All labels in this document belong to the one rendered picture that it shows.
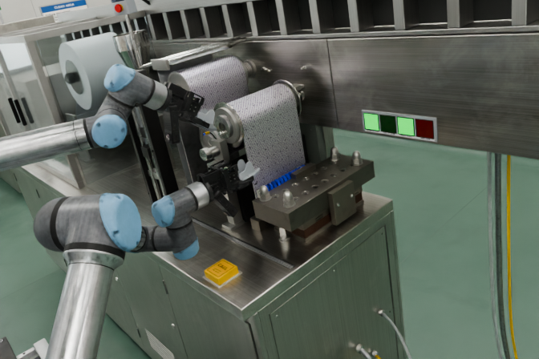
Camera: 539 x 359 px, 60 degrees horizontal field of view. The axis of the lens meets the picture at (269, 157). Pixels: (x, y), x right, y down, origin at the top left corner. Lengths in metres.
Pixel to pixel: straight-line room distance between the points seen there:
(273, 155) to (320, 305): 0.48
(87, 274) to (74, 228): 0.09
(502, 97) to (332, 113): 0.56
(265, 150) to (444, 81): 0.57
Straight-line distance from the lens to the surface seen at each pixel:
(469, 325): 2.47
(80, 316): 0.95
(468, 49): 1.26
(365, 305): 1.66
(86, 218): 0.98
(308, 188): 1.44
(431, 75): 1.32
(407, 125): 1.40
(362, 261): 1.56
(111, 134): 1.14
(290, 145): 1.55
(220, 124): 1.45
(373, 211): 1.54
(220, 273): 1.33
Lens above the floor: 1.66
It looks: 21 degrees down
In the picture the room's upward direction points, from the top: 11 degrees counter-clockwise
